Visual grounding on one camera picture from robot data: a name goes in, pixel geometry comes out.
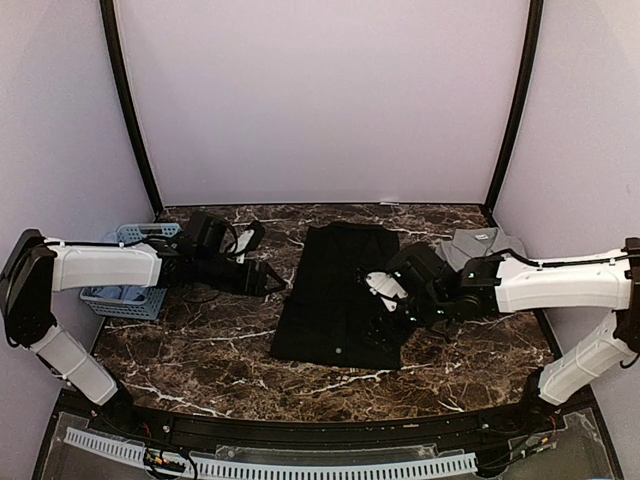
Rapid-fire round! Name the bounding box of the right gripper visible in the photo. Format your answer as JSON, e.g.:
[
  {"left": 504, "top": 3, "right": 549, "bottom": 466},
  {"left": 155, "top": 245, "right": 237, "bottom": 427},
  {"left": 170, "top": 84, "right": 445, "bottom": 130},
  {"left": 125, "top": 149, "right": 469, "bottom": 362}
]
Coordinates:
[{"left": 360, "top": 290, "right": 450, "bottom": 351}]

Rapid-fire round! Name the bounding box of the black front rail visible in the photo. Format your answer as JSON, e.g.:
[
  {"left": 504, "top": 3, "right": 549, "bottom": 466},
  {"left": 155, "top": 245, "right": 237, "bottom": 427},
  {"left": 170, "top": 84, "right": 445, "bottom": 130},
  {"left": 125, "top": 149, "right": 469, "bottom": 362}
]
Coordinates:
[{"left": 54, "top": 387, "right": 566, "bottom": 454}]

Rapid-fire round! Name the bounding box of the light blue plastic basket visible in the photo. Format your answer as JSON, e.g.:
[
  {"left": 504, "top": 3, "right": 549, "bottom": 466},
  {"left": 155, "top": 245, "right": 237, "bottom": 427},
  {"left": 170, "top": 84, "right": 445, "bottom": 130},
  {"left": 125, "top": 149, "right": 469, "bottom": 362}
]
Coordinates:
[{"left": 79, "top": 223, "right": 181, "bottom": 320}]

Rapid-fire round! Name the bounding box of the right black frame post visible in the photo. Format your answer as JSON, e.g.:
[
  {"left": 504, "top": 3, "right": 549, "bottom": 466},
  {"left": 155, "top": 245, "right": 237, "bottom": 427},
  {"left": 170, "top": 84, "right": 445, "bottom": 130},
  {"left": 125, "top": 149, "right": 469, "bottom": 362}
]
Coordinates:
[{"left": 482, "top": 0, "right": 544, "bottom": 224}]

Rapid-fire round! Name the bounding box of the grey folded shirt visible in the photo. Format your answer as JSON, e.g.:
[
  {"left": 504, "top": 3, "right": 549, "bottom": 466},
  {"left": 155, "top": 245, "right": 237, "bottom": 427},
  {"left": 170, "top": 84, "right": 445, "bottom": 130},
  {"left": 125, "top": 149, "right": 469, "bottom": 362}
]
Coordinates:
[{"left": 435, "top": 227, "right": 527, "bottom": 272}]

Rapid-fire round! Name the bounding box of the black frame post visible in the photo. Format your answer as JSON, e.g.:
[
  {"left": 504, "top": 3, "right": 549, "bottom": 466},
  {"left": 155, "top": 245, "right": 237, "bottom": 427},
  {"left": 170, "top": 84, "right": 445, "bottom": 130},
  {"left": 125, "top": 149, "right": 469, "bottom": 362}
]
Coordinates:
[
  {"left": 99, "top": 0, "right": 164, "bottom": 215},
  {"left": 482, "top": 0, "right": 544, "bottom": 224}
]

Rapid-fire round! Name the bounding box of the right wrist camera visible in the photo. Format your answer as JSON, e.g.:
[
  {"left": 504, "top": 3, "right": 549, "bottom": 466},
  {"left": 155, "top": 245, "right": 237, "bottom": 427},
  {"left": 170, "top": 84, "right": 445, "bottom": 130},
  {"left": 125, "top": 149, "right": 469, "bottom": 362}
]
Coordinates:
[{"left": 386, "top": 242, "right": 445, "bottom": 290}]

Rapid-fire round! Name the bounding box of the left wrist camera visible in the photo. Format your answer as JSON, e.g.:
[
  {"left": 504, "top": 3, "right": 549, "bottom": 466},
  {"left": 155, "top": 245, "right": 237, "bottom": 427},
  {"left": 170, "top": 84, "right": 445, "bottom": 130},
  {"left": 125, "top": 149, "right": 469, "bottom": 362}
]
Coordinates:
[{"left": 185, "top": 211, "right": 227, "bottom": 251}]

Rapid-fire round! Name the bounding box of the right acrylic base plate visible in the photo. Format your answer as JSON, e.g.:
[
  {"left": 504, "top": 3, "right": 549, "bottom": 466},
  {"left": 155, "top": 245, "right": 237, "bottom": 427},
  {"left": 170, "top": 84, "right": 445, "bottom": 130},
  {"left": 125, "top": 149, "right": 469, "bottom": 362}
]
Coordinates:
[{"left": 500, "top": 408, "right": 616, "bottom": 480}]

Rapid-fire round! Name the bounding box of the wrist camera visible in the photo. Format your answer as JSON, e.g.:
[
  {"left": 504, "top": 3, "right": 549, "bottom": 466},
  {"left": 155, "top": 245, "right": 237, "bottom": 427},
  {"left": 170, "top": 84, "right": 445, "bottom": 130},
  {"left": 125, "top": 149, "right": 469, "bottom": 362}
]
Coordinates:
[
  {"left": 386, "top": 242, "right": 445, "bottom": 290},
  {"left": 185, "top": 211, "right": 227, "bottom": 251}
]

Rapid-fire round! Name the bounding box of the white slotted cable duct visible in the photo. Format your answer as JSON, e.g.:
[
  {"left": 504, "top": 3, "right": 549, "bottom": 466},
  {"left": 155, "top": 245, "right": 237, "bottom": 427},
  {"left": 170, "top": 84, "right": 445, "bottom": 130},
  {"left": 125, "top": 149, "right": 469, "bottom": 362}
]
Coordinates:
[{"left": 64, "top": 425, "right": 479, "bottom": 479}]

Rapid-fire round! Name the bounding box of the acrylic base plate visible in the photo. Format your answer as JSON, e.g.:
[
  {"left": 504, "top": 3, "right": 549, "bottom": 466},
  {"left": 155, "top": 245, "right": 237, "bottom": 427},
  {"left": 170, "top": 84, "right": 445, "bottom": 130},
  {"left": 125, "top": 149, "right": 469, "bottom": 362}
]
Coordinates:
[
  {"left": 32, "top": 412, "right": 152, "bottom": 480},
  {"left": 500, "top": 408, "right": 616, "bottom": 480}
]

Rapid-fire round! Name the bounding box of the black long sleeve shirt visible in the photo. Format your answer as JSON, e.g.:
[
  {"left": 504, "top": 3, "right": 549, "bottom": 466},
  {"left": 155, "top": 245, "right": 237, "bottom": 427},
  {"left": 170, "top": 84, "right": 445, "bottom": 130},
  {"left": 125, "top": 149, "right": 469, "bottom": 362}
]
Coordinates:
[{"left": 269, "top": 222, "right": 402, "bottom": 370}]

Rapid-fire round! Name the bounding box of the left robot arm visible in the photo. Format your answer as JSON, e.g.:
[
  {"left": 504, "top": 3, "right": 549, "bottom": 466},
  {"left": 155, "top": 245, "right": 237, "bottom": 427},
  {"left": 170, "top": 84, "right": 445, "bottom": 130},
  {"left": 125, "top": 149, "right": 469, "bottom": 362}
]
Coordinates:
[{"left": 1, "top": 228, "right": 286, "bottom": 436}]

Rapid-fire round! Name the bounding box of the light blue shirt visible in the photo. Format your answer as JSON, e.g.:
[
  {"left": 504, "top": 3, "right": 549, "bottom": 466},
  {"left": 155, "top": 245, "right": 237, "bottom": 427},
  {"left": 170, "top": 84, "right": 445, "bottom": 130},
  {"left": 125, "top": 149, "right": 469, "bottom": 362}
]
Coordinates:
[{"left": 85, "top": 285, "right": 147, "bottom": 302}]

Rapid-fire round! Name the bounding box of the left black frame post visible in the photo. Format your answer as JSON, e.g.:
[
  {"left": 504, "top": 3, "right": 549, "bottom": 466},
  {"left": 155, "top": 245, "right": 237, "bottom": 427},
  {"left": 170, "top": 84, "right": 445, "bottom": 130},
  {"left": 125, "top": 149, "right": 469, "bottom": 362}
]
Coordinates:
[{"left": 99, "top": 0, "right": 164, "bottom": 215}]

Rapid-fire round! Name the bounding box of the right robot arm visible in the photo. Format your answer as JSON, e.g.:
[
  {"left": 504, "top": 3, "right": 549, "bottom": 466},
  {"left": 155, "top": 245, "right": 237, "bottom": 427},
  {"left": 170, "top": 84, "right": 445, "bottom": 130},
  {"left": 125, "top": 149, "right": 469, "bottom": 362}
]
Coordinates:
[{"left": 363, "top": 237, "right": 639, "bottom": 434}]

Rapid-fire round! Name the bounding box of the left acrylic base plate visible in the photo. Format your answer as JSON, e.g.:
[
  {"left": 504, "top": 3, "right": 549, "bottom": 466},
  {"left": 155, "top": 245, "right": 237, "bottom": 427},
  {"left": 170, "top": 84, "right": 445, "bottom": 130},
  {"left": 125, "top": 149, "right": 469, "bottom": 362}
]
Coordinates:
[{"left": 32, "top": 412, "right": 152, "bottom": 480}]

